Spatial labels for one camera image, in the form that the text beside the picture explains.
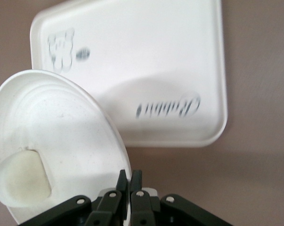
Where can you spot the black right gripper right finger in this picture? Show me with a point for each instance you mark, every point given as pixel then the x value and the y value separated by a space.
pixel 151 209

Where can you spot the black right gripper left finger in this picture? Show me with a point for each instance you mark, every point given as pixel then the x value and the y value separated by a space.
pixel 101 209

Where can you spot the cream steamed bun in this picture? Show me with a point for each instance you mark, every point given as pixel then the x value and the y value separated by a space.
pixel 21 179

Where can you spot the cream round plate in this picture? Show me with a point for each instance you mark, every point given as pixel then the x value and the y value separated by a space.
pixel 61 122

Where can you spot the cream rabbit print tray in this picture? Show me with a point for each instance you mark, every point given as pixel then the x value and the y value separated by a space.
pixel 144 47

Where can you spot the brown table cover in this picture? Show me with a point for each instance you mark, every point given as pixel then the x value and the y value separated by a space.
pixel 254 94

